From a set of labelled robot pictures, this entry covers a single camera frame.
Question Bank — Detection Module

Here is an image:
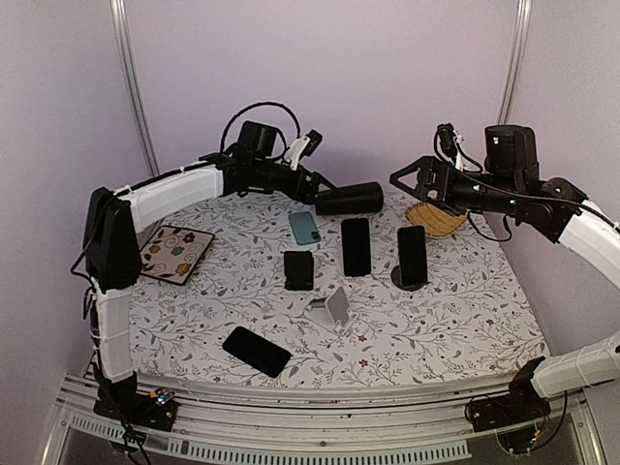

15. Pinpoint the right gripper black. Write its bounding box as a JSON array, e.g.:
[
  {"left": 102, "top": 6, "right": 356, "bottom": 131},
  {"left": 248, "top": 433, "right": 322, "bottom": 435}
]
[{"left": 391, "top": 154, "right": 522, "bottom": 216}]

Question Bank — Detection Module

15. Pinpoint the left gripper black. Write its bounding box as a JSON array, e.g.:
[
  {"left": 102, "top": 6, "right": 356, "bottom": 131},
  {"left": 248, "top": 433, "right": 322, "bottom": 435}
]
[{"left": 254, "top": 159, "right": 338, "bottom": 204}]

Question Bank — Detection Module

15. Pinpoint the teal smartphone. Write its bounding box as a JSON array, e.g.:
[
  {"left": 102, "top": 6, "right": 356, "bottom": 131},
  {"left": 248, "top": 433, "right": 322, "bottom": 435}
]
[{"left": 289, "top": 211, "right": 321, "bottom": 245}]

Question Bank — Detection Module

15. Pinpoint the black smartphone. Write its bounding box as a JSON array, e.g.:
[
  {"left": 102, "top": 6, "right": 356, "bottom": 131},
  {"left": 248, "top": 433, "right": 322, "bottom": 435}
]
[
  {"left": 223, "top": 326, "right": 292, "bottom": 378},
  {"left": 341, "top": 218, "right": 371, "bottom": 277}
]

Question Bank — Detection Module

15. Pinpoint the blue smartphone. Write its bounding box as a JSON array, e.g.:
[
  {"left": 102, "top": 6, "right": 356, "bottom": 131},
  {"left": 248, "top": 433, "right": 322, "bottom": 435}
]
[{"left": 397, "top": 226, "right": 428, "bottom": 286}]

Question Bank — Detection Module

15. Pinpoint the round wooden base phone stand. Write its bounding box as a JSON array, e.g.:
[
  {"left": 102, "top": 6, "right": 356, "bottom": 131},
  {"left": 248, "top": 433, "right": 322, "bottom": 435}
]
[{"left": 390, "top": 266, "right": 426, "bottom": 292}]

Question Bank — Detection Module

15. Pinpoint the black smartphone front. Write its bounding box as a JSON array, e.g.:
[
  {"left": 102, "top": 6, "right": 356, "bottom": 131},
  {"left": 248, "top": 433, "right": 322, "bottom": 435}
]
[{"left": 223, "top": 326, "right": 292, "bottom": 378}]

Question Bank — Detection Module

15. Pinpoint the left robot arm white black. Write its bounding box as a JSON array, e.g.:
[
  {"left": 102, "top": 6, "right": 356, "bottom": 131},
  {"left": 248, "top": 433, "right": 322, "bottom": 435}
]
[{"left": 70, "top": 121, "right": 336, "bottom": 420}]

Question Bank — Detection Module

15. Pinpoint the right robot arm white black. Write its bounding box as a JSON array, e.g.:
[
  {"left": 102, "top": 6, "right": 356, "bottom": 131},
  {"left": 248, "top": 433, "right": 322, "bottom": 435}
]
[{"left": 389, "top": 124, "right": 619, "bottom": 422}]

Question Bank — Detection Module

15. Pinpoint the black folding phone stand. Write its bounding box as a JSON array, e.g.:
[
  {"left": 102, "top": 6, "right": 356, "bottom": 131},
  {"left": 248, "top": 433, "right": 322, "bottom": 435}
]
[{"left": 284, "top": 251, "right": 314, "bottom": 291}]

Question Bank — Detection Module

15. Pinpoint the grey white phone stand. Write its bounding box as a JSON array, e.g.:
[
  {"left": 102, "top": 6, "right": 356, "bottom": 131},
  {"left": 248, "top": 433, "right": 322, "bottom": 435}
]
[{"left": 304, "top": 287, "right": 357, "bottom": 335}]

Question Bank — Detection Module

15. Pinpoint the black cylinder speaker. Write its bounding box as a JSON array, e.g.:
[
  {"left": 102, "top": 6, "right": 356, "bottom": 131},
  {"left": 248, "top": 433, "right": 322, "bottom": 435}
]
[{"left": 315, "top": 181, "right": 384, "bottom": 215}]

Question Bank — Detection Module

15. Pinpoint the woven bamboo tray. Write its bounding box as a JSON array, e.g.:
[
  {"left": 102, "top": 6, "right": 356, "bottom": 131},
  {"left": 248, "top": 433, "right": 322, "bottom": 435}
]
[{"left": 405, "top": 202, "right": 467, "bottom": 238}]

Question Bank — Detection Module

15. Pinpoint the floral table mat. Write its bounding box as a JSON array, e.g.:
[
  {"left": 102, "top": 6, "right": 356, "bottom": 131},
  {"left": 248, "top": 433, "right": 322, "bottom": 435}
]
[{"left": 94, "top": 191, "right": 551, "bottom": 390}]

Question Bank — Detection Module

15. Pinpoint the floral square coaster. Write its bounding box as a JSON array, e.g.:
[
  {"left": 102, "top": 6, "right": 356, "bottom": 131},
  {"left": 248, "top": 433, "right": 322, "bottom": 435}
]
[{"left": 140, "top": 225, "right": 215, "bottom": 286}]

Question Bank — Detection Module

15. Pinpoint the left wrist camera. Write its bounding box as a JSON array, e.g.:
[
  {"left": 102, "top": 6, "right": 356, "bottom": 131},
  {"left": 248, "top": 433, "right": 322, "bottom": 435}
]
[{"left": 283, "top": 130, "right": 323, "bottom": 171}]

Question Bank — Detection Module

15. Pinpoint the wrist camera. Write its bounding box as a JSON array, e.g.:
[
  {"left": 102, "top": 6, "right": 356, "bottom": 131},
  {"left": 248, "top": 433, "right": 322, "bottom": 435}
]
[
  {"left": 433, "top": 123, "right": 465, "bottom": 171},
  {"left": 283, "top": 130, "right": 323, "bottom": 171}
]

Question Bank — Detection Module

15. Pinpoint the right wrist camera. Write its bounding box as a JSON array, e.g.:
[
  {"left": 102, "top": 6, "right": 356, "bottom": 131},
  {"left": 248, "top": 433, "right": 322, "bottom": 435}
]
[{"left": 433, "top": 123, "right": 465, "bottom": 171}]

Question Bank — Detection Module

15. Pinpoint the right aluminium corner post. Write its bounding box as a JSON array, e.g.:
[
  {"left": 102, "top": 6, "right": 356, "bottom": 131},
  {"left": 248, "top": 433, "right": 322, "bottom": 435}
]
[{"left": 496, "top": 0, "right": 533, "bottom": 125}]

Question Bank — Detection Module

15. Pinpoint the aluminium corner post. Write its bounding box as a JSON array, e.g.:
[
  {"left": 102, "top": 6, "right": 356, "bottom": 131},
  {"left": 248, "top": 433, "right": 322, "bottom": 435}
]
[
  {"left": 109, "top": 0, "right": 161, "bottom": 176},
  {"left": 496, "top": 0, "right": 533, "bottom": 125}
]

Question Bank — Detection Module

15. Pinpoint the front aluminium rail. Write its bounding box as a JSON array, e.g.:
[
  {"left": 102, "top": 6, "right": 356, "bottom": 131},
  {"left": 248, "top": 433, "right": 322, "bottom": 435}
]
[{"left": 52, "top": 372, "right": 590, "bottom": 445}]

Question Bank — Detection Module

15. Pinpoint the left aluminium corner post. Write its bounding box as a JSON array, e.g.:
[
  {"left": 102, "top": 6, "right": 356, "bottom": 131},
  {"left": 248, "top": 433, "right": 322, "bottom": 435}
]
[{"left": 109, "top": 0, "right": 161, "bottom": 176}]

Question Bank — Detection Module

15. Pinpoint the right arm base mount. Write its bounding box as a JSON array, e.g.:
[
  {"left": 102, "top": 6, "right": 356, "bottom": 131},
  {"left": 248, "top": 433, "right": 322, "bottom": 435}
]
[{"left": 464, "top": 385, "right": 551, "bottom": 432}]

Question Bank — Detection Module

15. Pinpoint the perforated cable tray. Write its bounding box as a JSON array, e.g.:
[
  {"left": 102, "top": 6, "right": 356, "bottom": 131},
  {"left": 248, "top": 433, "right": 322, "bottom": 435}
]
[{"left": 68, "top": 404, "right": 474, "bottom": 464}]

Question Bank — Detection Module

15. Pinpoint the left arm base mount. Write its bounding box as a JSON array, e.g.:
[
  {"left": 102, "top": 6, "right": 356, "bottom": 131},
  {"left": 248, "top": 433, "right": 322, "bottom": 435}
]
[{"left": 93, "top": 383, "right": 178, "bottom": 432}]

